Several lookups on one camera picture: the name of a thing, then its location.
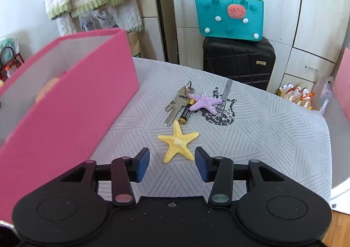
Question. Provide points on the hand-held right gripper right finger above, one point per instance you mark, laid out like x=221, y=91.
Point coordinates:
x=202, y=166

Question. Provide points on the black suitcase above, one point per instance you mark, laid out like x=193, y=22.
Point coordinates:
x=235, y=63

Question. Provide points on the white and orange sandals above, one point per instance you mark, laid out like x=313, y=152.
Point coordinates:
x=295, y=98

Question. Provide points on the brown green-striped paper bag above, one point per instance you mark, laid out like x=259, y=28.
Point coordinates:
x=135, y=44

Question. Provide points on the silver key bunch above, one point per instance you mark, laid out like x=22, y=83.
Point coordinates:
x=177, y=102

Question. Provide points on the translucent white plastic bag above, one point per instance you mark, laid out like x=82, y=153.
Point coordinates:
x=90, y=24

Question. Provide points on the teal felt handbag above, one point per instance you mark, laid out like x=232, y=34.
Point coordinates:
x=218, y=25

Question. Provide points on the purple starfish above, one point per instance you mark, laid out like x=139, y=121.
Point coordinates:
x=201, y=102

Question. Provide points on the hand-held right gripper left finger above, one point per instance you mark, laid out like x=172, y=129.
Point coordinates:
x=142, y=166

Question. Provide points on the white patterned table cloth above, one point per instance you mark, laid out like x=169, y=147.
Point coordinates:
x=273, y=140

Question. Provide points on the green printed plastic bag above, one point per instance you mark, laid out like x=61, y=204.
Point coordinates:
x=9, y=44

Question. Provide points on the pink round compact case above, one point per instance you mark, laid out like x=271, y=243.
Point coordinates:
x=47, y=88

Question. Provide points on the pink paper bag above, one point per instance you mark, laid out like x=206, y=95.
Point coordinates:
x=343, y=85

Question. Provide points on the black rack pole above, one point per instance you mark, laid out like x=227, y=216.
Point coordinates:
x=160, y=3

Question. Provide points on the pink cardboard box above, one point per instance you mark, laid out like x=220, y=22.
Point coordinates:
x=68, y=126

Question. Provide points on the clear plastic bag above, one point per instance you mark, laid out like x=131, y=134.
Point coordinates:
x=324, y=93

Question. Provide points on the black gold battery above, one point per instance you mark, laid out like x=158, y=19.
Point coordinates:
x=186, y=114

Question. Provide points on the yellow starfish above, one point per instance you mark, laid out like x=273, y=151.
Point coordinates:
x=177, y=143

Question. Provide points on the white fluffy pajama pants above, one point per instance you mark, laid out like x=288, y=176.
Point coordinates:
x=128, y=17

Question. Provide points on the red woven basket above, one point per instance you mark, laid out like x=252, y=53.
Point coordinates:
x=12, y=69

